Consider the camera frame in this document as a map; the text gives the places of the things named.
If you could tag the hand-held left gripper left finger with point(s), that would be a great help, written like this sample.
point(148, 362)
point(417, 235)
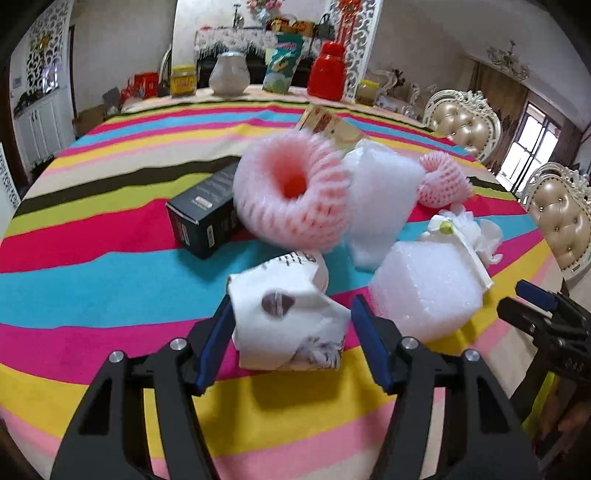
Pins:
point(214, 344)

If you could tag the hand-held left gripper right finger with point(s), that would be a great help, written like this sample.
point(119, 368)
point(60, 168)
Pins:
point(371, 344)

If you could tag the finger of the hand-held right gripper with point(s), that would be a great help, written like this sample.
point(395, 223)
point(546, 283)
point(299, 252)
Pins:
point(535, 293)
point(526, 316)

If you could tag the white paper bag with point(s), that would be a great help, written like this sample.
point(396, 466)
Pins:
point(258, 332)

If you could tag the black cardboard box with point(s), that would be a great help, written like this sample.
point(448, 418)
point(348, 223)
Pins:
point(203, 207)

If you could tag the ornate gold padded chair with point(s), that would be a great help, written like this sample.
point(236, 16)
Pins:
point(461, 124)
point(558, 217)

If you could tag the crumpled white tissue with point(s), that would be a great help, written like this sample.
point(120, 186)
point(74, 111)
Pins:
point(480, 235)

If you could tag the striped colourful tablecloth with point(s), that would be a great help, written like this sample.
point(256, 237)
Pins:
point(92, 286)

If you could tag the small pink foam net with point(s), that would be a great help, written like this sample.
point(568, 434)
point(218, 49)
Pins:
point(443, 184)

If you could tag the window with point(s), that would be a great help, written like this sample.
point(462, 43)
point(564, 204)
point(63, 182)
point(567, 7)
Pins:
point(531, 147)

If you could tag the white foam sheet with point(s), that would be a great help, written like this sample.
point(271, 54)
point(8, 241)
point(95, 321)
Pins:
point(378, 198)

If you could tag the large pink foam net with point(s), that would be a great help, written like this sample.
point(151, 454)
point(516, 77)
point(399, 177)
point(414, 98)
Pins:
point(258, 198)

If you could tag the tan cardboard packet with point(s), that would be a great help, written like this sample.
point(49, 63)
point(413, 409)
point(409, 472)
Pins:
point(323, 124)

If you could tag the chandelier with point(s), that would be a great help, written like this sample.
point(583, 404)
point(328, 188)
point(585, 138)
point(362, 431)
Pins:
point(508, 60)

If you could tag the ornate white sofa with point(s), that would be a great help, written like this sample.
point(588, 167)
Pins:
point(401, 92)

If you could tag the small yellow lid jar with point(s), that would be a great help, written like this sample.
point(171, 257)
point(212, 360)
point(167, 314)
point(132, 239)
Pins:
point(368, 92)

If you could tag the brown cardboard box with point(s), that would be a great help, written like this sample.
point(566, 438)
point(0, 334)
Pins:
point(87, 122)

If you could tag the yellow label jar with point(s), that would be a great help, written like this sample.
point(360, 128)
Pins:
point(183, 83)

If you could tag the red gift box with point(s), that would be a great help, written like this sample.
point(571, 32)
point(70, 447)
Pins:
point(141, 87)

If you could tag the white ceramic pot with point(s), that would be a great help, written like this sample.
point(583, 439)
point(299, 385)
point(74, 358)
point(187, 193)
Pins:
point(228, 76)

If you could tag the red thermos jug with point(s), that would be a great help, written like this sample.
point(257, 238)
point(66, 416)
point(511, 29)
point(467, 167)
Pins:
point(327, 74)

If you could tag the white cabinet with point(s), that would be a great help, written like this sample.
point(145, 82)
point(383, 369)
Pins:
point(41, 129)

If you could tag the dark sideboard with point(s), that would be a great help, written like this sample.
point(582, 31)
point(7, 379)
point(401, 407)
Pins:
point(256, 67)

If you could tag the teal snack bag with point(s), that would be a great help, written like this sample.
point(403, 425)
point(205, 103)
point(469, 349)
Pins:
point(282, 64)

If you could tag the white lattice screen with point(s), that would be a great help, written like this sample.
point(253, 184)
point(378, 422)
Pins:
point(367, 41)

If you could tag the white lace cloth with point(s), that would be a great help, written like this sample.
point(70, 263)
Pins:
point(231, 39)

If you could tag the red knot decoration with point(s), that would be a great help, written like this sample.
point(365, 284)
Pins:
point(346, 21)

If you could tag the flower vase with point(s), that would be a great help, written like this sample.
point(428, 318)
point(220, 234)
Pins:
point(264, 11)

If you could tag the white lattice wall panel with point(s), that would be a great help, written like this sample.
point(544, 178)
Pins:
point(46, 55)

